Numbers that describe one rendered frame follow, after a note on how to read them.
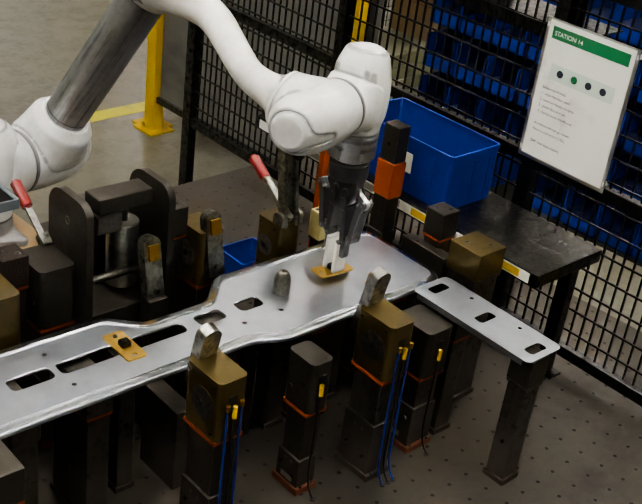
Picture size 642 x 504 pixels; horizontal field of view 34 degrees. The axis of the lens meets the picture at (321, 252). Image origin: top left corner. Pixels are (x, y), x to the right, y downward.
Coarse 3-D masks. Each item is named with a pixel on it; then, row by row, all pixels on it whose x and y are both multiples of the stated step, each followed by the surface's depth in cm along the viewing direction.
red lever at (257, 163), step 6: (252, 156) 214; (258, 156) 214; (252, 162) 214; (258, 162) 214; (258, 168) 213; (264, 168) 214; (258, 174) 214; (264, 174) 213; (264, 180) 213; (270, 180) 213; (270, 186) 212; (270, 192) 213; (276, 192) 212; (276, 198) 212; (276, 204) 212; (288, 210) 211; (288, 216) 211
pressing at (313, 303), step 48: (240, 288) 197; (336, 288) 202; (48, 336) 176; (96, 336) 178; (192, 336) 182; (240, 336) 184; (288, 336) 186; (0, 384) 164; (48, 384) 166; (96, 384) 167; (144, 384) 170; (0, 432) 155
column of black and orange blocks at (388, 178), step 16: (400, 128) 223; (384, 144) 227; (400, 144) 225; (384, 160) 228; (400, 160) 227; (384, 176) 229; (400, 176) 229; (384, 192) 231; (400, 192) 232; (384, 208) 232; (384, 224) 234; (384, 240) 236
